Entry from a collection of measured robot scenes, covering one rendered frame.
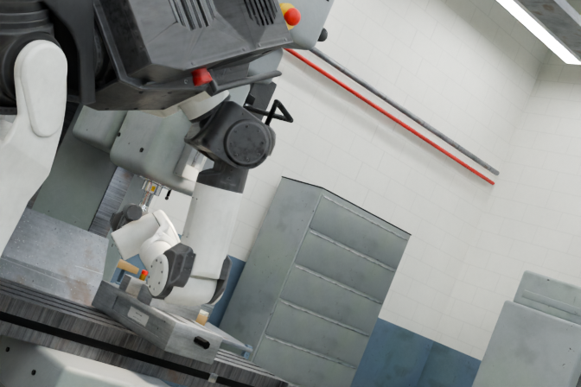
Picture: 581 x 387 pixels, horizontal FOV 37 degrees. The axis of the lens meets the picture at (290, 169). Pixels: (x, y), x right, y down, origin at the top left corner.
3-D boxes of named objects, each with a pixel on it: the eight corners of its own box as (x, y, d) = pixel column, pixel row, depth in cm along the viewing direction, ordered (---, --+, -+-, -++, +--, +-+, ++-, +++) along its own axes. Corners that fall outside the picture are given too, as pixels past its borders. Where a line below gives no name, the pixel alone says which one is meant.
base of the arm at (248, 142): (233, 187, 154) (282, 149, 156) (191, 127, 150) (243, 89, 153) (209, 178, 168) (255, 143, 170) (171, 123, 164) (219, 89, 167)
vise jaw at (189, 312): (195, 321, 214) (202, 306, 215) (149, 306, 204) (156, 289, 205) (182, 314, 219) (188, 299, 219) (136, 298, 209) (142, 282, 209)
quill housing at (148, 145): (207, 203, 210) (258, 83, 213) (138, 172, 197) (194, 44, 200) (167, 189, 224) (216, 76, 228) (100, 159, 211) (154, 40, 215)
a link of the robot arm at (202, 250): (229, 314, 162) (259, 198, 162) (166, 305, 155) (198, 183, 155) (202, 299, 171) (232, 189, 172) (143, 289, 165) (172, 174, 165)
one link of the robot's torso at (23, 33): (2, 27, 122) (70, 17, 131) (-53, 11, 129) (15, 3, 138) (7, 116, 126) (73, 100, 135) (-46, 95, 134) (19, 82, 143)
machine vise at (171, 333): (212, 364, 205) (231, 321, 206) (163, 351, 195) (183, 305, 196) (136, 319, 231) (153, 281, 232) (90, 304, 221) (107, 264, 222)
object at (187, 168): (194, 182, 202) (230, 99, 204) (181, 175, 199) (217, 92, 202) (185, 179, 205) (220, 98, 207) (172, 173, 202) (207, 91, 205)
